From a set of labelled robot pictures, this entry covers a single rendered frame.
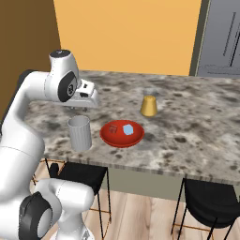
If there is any yellow cup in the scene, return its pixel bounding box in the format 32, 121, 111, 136
140, 95, 158, 118

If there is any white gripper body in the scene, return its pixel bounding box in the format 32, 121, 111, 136
61, 89, 101, 111

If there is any red ice bowl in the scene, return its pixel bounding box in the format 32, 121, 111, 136
99, 119, 145, 149

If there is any grey ribbed glass cup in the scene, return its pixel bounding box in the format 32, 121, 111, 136
67, 114, 93, 152

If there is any clear reddish ice cube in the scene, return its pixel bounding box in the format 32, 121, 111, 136
108, 124, 119, 135

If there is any black bar stool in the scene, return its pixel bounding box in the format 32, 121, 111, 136
31, 157, 113, 240
170, 177, 240, 240

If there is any pale blue ice cube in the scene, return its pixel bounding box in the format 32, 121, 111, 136
122, 124, 135, 136

